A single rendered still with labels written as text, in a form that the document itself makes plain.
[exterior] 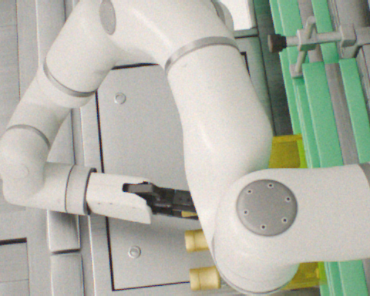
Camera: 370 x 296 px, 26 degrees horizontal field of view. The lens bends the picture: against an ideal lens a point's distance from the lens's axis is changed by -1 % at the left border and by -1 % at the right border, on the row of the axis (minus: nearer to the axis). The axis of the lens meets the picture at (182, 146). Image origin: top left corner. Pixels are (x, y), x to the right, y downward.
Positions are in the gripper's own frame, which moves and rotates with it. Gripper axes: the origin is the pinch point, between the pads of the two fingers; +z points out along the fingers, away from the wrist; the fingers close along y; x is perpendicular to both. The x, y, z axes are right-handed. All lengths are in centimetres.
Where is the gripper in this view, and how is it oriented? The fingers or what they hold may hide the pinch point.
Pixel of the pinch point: (187, 205)
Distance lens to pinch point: 122.9
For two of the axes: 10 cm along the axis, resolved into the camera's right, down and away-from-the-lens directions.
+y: -0.2, -3.4, -9.4
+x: 1.5, -9.3, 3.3
